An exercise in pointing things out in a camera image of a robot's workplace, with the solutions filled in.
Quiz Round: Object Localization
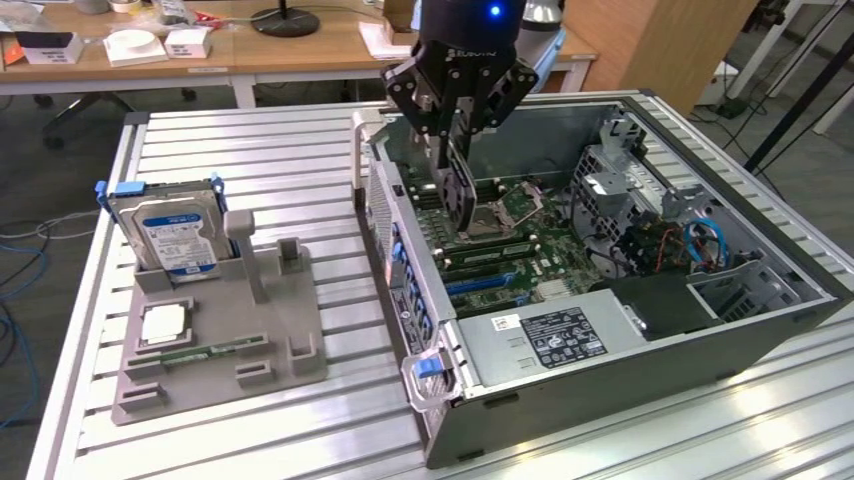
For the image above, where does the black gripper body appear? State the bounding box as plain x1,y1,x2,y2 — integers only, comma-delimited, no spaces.
409,0,525,114

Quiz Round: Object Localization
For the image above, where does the low-profile graphics card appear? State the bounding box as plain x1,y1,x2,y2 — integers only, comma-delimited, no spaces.
429,99,487,236

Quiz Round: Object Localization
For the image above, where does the white paper stack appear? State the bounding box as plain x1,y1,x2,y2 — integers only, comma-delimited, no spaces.
357,19,416,61

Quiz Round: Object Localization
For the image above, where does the brown cardboard box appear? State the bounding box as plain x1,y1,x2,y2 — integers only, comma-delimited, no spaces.
383,0,421,34

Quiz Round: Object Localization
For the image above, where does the wooden desk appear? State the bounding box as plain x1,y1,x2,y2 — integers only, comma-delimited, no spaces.
0,0,602,109

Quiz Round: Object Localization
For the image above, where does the metal socket cover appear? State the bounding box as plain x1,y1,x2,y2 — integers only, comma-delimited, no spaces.
496,180,559,224

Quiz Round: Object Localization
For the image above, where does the wooden cabinet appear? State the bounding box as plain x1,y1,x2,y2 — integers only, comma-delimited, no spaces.
563,0,762,119

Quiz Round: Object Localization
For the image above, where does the black round lamp base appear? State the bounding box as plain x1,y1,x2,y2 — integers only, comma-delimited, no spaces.
249,0,321,39

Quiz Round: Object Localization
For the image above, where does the silver disk bay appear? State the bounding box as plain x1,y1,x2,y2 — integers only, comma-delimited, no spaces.
570,144,668,241

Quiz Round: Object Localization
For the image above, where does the CPU socket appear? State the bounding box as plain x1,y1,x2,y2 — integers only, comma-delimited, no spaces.
447,202,519,246

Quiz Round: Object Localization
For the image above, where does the installed RAM stick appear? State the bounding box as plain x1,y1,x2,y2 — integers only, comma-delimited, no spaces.
440,243,540,267

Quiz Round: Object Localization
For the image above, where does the black power adapter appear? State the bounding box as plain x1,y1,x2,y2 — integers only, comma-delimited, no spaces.
712,97,752,120

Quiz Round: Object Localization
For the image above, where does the green motherboard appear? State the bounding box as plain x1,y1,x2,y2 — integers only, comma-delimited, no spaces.
399,164,626,311

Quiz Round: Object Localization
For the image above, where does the small white box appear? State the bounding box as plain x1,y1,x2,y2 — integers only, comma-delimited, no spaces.
163,27,213,59

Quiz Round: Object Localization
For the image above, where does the clear plastic bag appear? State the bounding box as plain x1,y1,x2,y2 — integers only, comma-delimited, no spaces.
156,0,221,29

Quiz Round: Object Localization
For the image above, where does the blue expansion slot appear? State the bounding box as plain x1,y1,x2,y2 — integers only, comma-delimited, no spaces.
444,272,525,297

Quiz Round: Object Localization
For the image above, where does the white round holder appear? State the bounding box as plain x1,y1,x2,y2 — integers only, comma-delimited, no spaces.
102,28,169,69

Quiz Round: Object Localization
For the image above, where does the black stand leg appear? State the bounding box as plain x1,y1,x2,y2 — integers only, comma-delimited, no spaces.
743,0,854,176

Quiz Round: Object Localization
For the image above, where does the hard disk in blue caddy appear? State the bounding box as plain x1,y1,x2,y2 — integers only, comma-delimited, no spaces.
92,172,232,281

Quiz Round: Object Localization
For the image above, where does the black plastic shroud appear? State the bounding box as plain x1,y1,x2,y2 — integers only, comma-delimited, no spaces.
603,272,726,341

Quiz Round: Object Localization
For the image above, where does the black chair base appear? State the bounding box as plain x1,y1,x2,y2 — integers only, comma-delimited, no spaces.
32,89,199,149

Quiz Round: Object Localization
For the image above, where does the grey power supply unit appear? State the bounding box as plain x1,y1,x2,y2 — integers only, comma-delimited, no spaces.
452,288,652,389

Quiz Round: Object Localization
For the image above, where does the grey printed parts rack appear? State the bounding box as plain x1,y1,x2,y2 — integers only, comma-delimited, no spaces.
109,208,329,427

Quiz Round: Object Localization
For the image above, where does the silver perforated drive cage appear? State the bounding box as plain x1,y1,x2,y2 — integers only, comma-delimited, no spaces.
686,257,802,321

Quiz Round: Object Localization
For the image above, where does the white box with black top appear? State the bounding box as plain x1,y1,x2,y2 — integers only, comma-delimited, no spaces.
13,30,86,66

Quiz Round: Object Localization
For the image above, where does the blue case latch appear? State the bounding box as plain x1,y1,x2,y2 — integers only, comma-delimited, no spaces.
412,357,445,384

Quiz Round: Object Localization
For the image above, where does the silver CPU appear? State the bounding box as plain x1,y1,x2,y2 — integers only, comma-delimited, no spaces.
140,303,192,344

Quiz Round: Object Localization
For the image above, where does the green RAM stick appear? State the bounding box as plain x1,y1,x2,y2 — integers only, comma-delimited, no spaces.
127,335,263,367

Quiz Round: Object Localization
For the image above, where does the open black PC case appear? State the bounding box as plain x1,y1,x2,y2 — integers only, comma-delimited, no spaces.
349,88,854,470

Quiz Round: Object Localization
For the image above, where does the white table frame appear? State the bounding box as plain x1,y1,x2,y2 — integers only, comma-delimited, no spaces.
723,0,854,136

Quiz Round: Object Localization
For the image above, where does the blue disk wire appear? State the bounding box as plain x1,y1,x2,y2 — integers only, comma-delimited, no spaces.
686,217,734,274

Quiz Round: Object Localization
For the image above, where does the white floor cable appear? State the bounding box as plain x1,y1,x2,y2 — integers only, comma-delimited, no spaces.
0,209,101,241

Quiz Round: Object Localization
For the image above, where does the blue floor cable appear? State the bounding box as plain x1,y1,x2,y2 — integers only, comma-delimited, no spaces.
0,239,52,431

